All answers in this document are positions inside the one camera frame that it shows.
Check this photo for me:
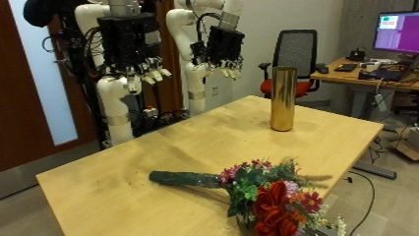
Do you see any artificial flower bouquet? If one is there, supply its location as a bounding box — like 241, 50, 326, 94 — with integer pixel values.
147, 157, 348, 236

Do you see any gold cylinder vase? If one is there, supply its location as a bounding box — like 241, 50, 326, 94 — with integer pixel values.
270, 66, 298, 133

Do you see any black robot mounting stand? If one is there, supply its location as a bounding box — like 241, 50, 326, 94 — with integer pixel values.
53, 13, 190, 149

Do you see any black mesh red seat chair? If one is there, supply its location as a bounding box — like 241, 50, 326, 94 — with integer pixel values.
258, 29, 327, 99

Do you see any red emergency stop button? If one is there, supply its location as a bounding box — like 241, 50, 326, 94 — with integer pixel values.
142, 105, 159, 118

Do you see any black cloth bundle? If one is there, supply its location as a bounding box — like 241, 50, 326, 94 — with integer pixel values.
22, 0, 62, 29

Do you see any wooden office desk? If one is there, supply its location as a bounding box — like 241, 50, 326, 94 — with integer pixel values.
310, 57, 419, 120

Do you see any black keyboard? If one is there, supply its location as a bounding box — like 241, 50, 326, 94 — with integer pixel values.
334, 63, 359, 73

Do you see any brown door with frosted glass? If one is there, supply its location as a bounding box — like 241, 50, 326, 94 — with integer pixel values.
0, 0, 100, 173

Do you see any black desk phone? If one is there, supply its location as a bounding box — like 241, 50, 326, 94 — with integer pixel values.
348, 48, 367, 62

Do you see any white power adapter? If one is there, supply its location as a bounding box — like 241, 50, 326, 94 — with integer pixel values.
374, 92, 388, 112

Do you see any computer monitor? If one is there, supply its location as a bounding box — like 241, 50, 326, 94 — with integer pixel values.
372, 11, 419, 55

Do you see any grey table foot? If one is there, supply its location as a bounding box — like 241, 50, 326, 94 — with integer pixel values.
352, 161, 398, 181

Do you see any cardboard box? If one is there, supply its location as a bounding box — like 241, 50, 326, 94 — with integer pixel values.
390, 127, 419, 161

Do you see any black right hand cable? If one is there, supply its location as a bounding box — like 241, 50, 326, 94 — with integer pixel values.
82, 27, 108, 78

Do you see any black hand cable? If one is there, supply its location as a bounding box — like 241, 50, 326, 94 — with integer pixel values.
194, 12, 225, 45
82, 27, 108, 78

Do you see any black left hand cable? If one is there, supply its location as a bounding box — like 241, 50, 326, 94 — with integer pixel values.
194, 12, 225, 45

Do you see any black floor cable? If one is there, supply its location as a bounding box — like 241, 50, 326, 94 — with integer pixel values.
346, 170, 378, 236

